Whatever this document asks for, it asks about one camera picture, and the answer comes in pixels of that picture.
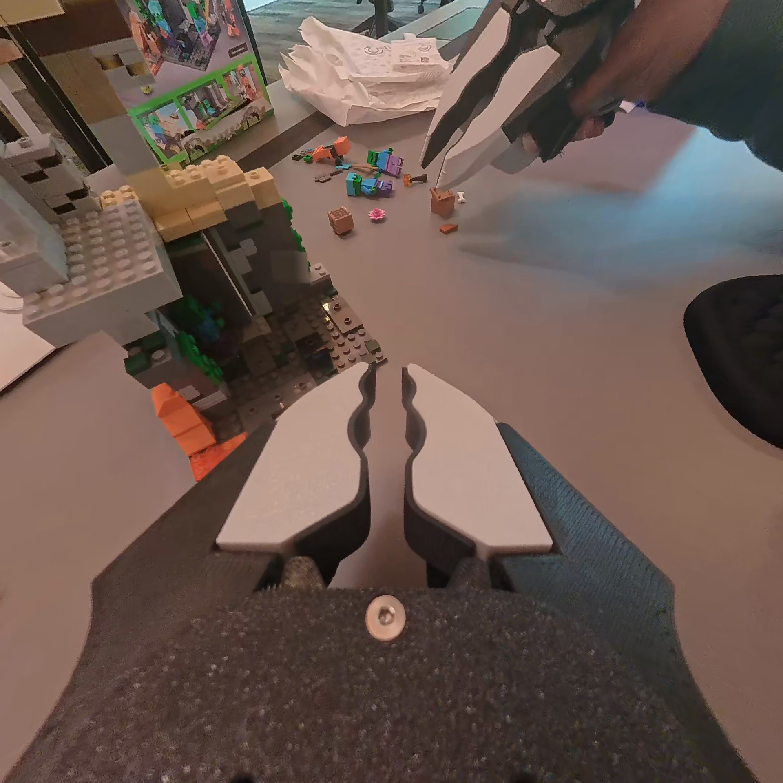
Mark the person's right forearm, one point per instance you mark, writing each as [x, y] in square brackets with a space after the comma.
[734, 73]

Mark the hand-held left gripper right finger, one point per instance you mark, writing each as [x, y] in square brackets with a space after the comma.
[471, 483]

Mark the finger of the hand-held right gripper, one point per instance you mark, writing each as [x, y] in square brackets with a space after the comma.
[508, 104]
[471, 67]

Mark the brown toy chest piece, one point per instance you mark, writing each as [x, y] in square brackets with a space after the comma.
[441, 203]

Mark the grey desk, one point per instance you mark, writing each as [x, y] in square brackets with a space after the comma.
[550, 336]

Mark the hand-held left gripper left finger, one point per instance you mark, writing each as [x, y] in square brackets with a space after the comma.
[300, 483]

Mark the black office chair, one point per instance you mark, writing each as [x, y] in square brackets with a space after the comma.
[382, 12]

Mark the white stand base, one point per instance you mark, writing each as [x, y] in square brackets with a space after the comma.
[18, 348]

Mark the person's right hand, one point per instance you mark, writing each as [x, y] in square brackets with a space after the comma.
[660, 43]

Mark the brown toy cube block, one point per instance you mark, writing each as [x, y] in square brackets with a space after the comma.
[341, 221]

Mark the toy brick tower model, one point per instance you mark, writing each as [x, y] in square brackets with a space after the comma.
[122, 263]

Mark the white paper pile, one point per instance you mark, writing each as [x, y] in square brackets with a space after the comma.
[367, 73]

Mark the green toy box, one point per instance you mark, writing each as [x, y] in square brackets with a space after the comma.
[202, 92]

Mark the orange toy brick plate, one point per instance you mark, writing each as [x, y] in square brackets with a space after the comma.
[183, 422]

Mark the dark toy shovel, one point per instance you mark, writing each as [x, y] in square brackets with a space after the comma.
[327, 177]

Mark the orange toy figure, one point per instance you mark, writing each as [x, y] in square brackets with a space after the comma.
[327, 151]

